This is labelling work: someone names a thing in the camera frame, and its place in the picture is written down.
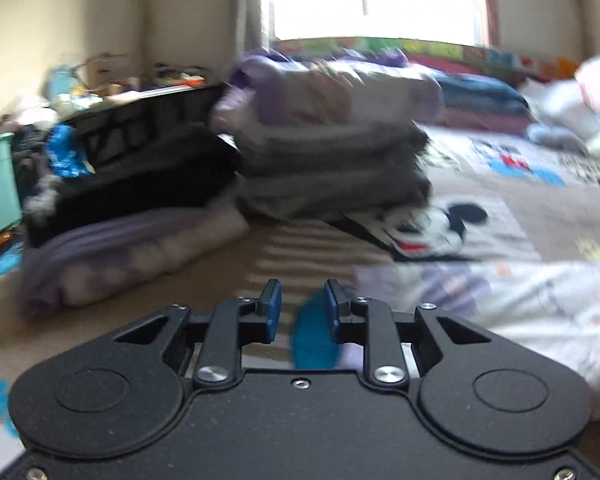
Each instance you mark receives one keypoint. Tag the white crumpled quilt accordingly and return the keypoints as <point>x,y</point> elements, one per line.
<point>560,102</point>

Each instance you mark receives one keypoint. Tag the black folded garment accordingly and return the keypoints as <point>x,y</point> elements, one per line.
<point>140,180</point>

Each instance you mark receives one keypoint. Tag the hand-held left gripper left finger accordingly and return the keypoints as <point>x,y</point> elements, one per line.
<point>272,310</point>

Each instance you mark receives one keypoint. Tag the white curtain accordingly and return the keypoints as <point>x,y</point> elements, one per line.
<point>252,5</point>

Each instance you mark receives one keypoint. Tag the blue plastic bag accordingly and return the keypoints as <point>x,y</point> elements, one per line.
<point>67,152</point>

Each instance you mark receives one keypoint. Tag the light blue plush toy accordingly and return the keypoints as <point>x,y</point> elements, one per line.
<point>555,136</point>

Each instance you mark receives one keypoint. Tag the white floral garment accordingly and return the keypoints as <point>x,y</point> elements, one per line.
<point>530,310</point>

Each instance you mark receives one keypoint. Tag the cardboard box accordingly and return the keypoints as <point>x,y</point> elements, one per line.
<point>102,67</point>

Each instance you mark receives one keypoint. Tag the black desk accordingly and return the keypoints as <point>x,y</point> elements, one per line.
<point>145,110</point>

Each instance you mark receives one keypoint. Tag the grey folded garment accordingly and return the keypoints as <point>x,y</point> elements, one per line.
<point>330,147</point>
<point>330,192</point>

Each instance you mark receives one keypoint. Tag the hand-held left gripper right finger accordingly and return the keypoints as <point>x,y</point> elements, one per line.
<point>331,310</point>

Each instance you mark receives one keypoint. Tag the purple fleece garment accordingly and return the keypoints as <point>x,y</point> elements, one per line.
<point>260,67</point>

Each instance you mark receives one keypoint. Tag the cartoon mouse printed blanket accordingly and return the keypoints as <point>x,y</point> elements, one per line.
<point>540,220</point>

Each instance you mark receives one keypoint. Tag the lilac floral folded garment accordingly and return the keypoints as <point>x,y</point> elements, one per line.
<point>355,95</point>

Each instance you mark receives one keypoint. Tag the colourful foam play mat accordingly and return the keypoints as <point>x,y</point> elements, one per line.
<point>455,52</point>

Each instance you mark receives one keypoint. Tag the pink floral quilt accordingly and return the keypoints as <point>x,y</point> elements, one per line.
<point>490,122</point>

